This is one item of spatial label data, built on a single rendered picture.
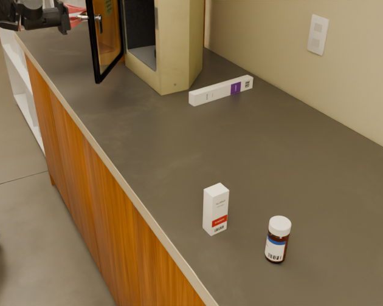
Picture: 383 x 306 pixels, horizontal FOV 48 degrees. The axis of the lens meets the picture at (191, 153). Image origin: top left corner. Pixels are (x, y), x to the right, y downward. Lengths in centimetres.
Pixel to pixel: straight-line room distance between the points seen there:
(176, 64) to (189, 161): 45
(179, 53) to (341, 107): 55
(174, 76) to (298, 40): 43
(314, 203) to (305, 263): 19
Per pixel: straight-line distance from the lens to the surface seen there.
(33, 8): 137
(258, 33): 169
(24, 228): 247
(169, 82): 149
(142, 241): 120
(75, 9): 147
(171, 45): 145
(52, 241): 235
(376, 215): 105
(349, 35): 138
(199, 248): 89
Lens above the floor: 157
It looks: 33 degrees down
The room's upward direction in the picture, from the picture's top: 1 degrees clockwise
